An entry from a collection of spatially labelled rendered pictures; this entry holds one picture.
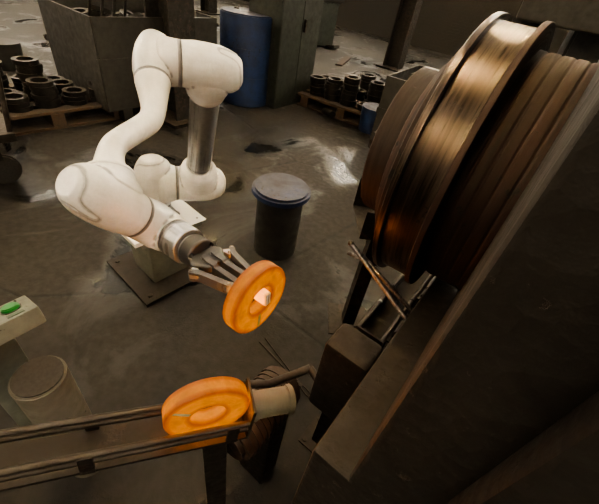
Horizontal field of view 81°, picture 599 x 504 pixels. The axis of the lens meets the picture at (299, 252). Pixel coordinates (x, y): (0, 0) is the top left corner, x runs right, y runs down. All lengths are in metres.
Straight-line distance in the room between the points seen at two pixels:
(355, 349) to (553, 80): 0.52
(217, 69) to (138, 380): 1.19
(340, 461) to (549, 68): 0.59
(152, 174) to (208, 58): 0.61
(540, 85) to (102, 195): 0.72
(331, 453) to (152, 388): 1.14
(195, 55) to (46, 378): 0.95
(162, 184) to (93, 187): 0.91
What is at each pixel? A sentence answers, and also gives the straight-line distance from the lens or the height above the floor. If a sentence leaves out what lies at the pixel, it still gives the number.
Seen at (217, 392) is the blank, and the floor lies 0.78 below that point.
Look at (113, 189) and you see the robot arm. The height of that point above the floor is 0.98.
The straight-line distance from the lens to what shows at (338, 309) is 1.86.
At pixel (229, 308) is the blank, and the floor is 0.85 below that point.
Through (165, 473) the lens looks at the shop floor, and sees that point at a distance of 1.45.
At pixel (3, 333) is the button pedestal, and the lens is 1.10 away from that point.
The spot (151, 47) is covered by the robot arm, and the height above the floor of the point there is 1.12.
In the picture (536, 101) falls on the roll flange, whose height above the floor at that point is 1.27.
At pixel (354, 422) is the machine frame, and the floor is 0.87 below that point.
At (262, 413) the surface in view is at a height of 0.68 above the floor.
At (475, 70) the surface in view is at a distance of 0.56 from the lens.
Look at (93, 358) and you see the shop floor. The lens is 1.73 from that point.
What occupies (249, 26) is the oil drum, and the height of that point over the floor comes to 0.79.
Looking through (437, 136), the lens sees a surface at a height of 1.22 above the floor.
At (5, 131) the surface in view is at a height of 0.33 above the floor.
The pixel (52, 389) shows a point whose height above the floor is 0.51.
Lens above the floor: 1.37
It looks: 40 degrees down
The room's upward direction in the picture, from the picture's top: 10 degrees clockwise
